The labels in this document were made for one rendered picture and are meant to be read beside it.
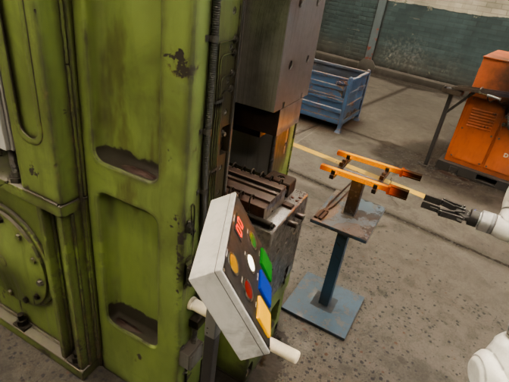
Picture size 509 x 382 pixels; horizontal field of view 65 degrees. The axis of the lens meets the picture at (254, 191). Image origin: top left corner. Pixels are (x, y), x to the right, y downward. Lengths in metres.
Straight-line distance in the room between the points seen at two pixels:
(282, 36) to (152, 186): 0.61
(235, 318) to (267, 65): 0.74
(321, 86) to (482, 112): 1.86
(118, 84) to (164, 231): 0.49
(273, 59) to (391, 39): 8.14
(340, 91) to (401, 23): 4.23
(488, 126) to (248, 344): 4.20
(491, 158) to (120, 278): 4.10
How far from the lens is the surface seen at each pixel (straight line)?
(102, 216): 1.60
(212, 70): 1.15
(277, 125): 1.35
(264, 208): 1.50
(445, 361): 2.62
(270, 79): 1.28
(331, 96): 5.31
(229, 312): 0.95
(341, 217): 2.14
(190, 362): 1.74
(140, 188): 1.36
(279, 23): 1.25
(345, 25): 9.78
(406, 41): 9.25
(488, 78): 4.84
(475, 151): 4.98
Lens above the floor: 1.77
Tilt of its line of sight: 29 degrees down
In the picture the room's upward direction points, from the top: 8 degrees clockwise
